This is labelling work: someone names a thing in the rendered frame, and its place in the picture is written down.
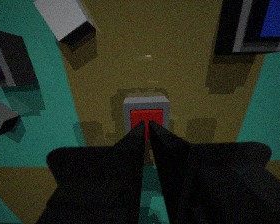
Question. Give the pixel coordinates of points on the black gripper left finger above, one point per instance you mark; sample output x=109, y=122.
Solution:
x=122, y=162

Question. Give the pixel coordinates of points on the blue button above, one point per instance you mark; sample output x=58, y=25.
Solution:
x=248, y=27

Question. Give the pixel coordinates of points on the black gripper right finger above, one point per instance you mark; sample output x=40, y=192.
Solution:
x=176, y=161

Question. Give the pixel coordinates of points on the red button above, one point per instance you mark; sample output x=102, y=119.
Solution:
x=155, y=108

